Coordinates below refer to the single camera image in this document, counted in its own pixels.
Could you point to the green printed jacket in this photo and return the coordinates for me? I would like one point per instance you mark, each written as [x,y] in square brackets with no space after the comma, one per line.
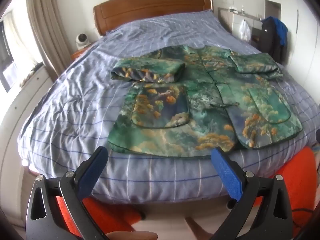
[200,105]

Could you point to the wooden headboard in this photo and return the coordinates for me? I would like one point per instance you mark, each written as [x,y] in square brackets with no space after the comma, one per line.
[150,7]

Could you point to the blue checked bed sheet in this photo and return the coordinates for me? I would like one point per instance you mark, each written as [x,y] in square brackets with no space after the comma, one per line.
[87,100]

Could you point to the grey door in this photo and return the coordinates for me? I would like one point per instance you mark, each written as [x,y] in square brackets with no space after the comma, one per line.
[273,8]

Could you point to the black hanging jacket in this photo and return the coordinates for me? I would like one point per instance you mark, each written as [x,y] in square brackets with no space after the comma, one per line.
[268,38]

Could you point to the grey desk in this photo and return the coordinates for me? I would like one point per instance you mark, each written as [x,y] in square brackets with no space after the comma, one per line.
[235,20]

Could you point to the window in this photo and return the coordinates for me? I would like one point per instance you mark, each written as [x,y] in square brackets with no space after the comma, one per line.
[15,50]

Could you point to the white windowsill cabinet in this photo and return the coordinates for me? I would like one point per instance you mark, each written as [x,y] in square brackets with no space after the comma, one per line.
[22,100]

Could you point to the person's left hand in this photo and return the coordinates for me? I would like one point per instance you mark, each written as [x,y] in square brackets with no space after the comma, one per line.
[135,236]

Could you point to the wooden nightstand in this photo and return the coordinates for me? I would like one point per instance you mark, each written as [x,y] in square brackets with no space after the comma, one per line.
[76,53]

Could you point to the white plastic bag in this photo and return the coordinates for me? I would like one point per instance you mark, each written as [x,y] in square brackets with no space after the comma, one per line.
[244,31]

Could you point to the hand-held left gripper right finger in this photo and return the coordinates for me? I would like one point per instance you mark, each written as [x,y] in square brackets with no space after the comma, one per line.
[228,175]

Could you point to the beige curtain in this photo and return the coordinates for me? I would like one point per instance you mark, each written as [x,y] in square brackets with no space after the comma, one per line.
[47,30]

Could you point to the white security camera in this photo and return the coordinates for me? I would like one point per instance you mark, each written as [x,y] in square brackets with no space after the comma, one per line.
[82,41]

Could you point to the blue hanging jacket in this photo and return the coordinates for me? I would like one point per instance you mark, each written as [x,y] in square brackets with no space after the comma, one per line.
[281,30]

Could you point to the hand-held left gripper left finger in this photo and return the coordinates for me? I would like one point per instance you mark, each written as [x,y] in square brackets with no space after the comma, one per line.
[91,172]

